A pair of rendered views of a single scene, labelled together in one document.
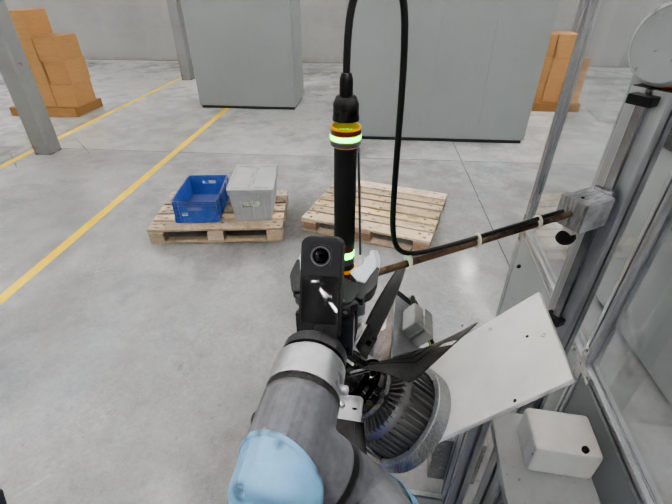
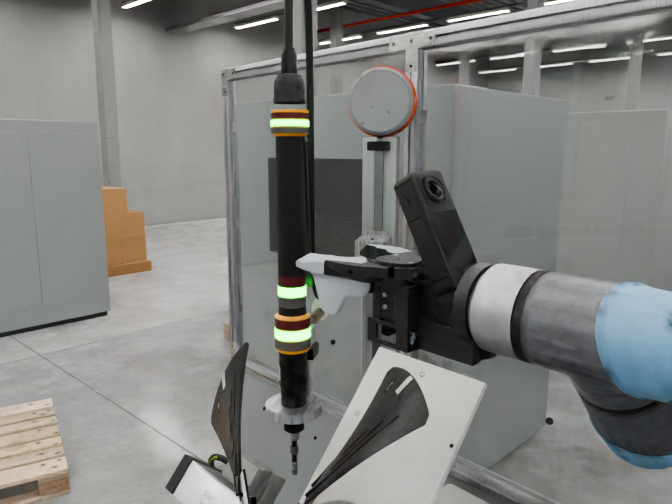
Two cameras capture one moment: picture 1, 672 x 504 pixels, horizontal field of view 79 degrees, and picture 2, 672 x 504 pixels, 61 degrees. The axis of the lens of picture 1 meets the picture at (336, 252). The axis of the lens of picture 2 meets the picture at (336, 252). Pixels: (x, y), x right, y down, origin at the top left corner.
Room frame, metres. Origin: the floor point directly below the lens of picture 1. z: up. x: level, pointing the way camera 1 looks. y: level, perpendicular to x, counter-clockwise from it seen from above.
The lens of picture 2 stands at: (0.10, 0.48, 1.77)
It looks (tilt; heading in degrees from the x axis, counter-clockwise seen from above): 10 degrees down; 309
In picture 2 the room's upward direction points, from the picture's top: straight up
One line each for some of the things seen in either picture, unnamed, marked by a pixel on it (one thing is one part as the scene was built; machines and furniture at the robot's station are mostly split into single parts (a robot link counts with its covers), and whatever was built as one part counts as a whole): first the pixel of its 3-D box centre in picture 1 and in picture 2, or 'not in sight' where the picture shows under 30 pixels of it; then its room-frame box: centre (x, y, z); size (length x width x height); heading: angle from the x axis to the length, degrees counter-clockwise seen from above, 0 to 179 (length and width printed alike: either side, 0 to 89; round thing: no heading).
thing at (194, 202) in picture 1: (203, 197); not in sight; (3.51, 1.27, 0.25); 0.60 x 0.41 x 0.22; 2
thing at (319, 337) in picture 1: (324, 328); (434, 300); (0.36, 0.01, 1.63); 0.12 x 0.08 x 0.09; 170
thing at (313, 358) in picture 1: (310, 378); (512, 309); (0.28, 0.03, 1.64); 0.08 x 0.05 x 0.08; 80
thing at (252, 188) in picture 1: (255, 192); not in sight; (3.52, 0.76, 0.31); 0.60 x 0.42 x 0.33; 2
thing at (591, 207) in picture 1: (585, 209); (374, 252); (0.84, -0.58, 1.54); 0.10 x 0.07 x 0.09; 116
